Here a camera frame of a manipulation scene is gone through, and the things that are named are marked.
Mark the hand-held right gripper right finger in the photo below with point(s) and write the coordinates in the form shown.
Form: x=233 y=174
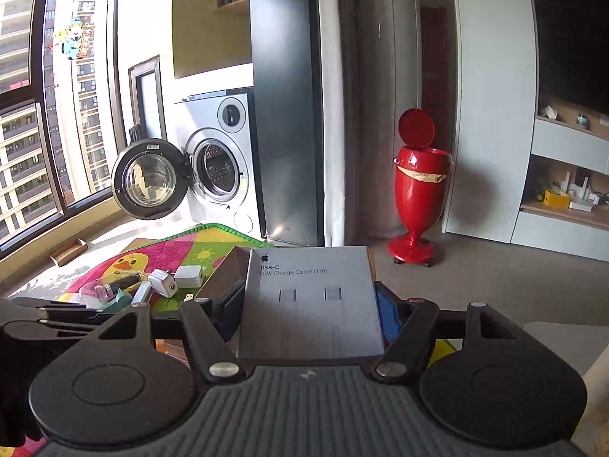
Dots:
x=390 y=309

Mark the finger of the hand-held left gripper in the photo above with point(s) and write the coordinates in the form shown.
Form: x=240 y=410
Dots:
x=71 y=319
x=47 y=303

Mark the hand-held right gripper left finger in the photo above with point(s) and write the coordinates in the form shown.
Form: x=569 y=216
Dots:
x=231 y=309

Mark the clear plastic bag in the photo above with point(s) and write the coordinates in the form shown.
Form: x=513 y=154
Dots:
x=97 y=290

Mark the pink cardboard box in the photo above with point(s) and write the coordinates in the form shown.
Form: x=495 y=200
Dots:
x=221 y=271

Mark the white charger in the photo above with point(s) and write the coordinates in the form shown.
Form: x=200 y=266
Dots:
x=189 y=276

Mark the teal plastic item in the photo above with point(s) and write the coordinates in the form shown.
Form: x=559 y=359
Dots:
x=122 y=301

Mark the cardboard piece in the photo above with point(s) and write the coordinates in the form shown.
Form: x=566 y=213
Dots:
x=69 y=252

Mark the white plug adapter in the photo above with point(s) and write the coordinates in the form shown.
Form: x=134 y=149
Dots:
x=162 y=283

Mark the white stick-shaped device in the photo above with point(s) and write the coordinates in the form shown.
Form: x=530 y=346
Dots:
x=141 y=293

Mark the colourful cartoon play mat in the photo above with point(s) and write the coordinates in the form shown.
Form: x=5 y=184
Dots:
x=142 y=257

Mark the red trash bin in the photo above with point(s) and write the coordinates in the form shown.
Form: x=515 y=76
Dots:
x=418 y=200

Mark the large window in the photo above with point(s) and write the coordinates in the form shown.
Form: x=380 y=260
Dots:
x=24 y=152

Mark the silver washing machine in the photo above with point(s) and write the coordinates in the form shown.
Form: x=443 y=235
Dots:
x=247 y=152

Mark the yellow toy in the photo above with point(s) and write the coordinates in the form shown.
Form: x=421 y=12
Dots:
x=557 y=200

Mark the grey refrigerator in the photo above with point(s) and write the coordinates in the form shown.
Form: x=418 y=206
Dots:
x=285 y=104

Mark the white curtain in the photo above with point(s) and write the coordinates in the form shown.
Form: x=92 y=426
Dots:
x=335 y=104

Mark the white router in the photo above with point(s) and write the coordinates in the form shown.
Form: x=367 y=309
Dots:
x=580 y=200

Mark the dark framed panel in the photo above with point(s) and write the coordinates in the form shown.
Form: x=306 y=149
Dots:
x=147 y=100

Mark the white tall cabinet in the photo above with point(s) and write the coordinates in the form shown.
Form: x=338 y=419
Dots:
x=495 y=104

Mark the white television cabinet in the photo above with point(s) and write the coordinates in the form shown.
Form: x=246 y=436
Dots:
x=561 y=140

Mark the white crumpled object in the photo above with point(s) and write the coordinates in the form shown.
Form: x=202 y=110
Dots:
x=549 y=112

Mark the cartoon window sticker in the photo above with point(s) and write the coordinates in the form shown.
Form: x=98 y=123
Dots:
x=73 y=38

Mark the black television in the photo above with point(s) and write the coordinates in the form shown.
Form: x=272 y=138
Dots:
x=575 y=33

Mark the red wall hanging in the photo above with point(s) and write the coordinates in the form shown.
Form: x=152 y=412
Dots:
x=435 y=57

